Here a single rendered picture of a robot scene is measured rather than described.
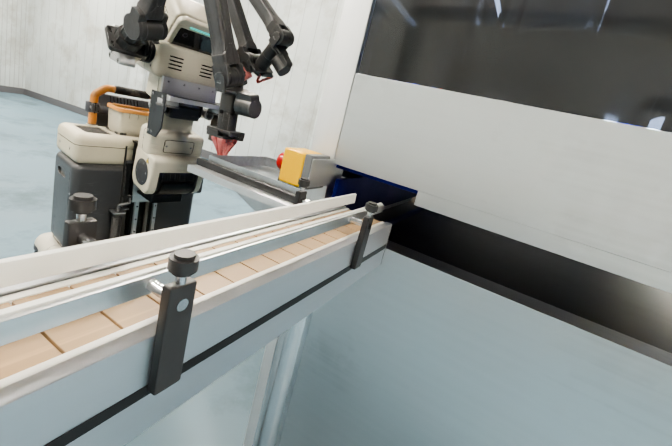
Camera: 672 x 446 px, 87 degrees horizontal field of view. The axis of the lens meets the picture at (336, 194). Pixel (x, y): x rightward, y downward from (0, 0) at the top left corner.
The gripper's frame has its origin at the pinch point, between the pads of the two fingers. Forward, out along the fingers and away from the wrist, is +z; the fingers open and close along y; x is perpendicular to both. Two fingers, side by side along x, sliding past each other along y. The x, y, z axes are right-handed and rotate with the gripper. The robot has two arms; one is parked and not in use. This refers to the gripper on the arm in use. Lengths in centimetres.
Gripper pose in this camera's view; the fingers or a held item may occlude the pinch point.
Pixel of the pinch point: (221, 158)
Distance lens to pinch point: 116.8
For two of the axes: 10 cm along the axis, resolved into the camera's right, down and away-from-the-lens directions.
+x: 4.8, -0.9, 8.7
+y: 8.5, 3.0, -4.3
